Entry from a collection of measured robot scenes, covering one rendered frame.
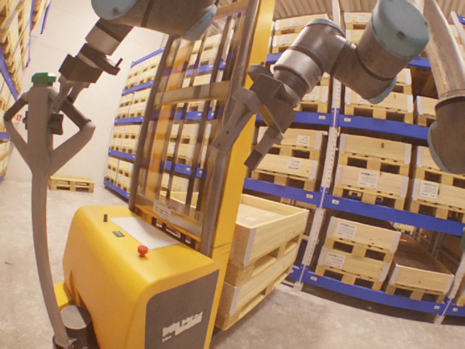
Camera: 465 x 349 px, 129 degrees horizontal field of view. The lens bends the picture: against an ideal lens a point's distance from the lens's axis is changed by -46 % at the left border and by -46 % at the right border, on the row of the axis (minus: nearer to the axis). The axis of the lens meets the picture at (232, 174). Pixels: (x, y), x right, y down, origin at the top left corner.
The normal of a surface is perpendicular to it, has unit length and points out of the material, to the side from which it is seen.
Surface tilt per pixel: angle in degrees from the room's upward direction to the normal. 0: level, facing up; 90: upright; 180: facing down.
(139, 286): 45
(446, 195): 90
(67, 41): 90
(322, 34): 92
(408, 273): 90
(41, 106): 106
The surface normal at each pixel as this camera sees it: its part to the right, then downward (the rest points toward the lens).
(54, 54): 0.80, 0.17
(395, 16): -0.26, 0.05
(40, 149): 0.08, 0.32
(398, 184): -0.57, -0.09
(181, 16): 0.22, 0.75
